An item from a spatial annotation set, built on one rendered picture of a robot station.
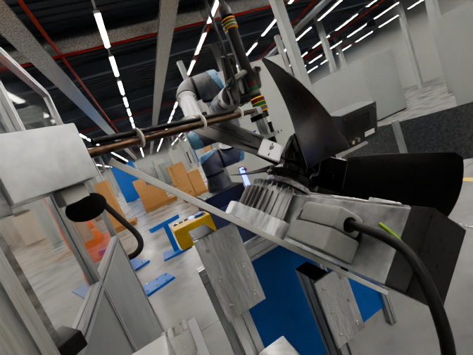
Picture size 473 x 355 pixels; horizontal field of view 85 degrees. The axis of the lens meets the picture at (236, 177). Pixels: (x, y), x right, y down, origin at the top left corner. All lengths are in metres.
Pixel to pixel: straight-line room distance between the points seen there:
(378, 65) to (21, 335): 10.99
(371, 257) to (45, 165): 0.43
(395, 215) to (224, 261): 0.35
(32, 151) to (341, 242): 0.41
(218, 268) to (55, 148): 0.39
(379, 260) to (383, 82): 10.68
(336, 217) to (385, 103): 10.54
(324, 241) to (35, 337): 0.35
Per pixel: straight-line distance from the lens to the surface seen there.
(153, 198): 9.98
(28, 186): 0.34
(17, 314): 0.33
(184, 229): 1.07
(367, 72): 10.62
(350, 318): 0.84
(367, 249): 0.44
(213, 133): 0.71
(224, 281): 0.61
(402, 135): 2.55
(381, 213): 0.45
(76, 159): 0.36
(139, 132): 0.45
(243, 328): 0.68
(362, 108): 1.52
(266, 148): 0.74
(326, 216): 0.43
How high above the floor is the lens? 1.32
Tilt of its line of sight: 8 degrees down
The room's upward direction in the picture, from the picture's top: 22 degrees counter-clockwise
